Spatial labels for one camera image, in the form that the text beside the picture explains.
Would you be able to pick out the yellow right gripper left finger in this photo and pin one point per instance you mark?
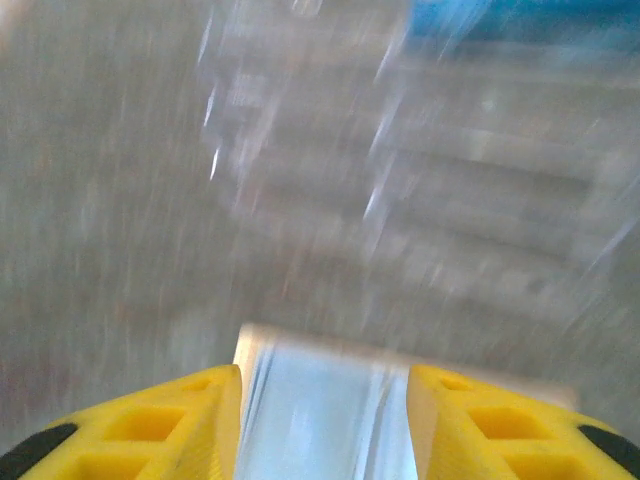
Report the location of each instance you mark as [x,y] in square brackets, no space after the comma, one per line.
[125,445]

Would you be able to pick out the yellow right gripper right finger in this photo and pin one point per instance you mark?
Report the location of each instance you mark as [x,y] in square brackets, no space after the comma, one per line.
[500,445]

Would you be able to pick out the beige leather card holder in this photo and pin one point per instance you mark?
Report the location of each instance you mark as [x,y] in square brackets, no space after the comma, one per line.
[325,425]

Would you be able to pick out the blue VIP credit card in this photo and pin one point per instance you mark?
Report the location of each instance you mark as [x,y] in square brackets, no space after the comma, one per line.
[500,20]

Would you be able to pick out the clear acrylic tiered card stand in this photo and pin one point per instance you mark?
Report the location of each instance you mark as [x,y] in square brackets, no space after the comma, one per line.
[400,200]

